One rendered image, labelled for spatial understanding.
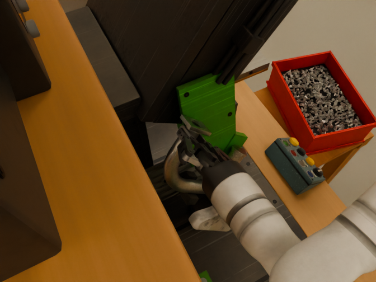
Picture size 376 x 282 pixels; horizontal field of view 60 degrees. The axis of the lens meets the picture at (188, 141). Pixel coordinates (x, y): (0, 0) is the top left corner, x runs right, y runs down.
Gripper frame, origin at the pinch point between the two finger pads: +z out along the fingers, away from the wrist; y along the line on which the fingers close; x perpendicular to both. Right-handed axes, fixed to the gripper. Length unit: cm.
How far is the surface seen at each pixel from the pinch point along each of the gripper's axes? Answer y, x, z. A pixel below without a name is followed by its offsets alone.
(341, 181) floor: -151, 11, 31
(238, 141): -15.6, -1.4, 2.6
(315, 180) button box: -40.0, -2.2, -5.7
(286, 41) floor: -160, -38, 135
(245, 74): -17.9, -13.4, 15.1
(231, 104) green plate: -6.8, -8.3, 2.9
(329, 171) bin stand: -87, 1, 13
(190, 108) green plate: 1.7, -4.3, 2.9
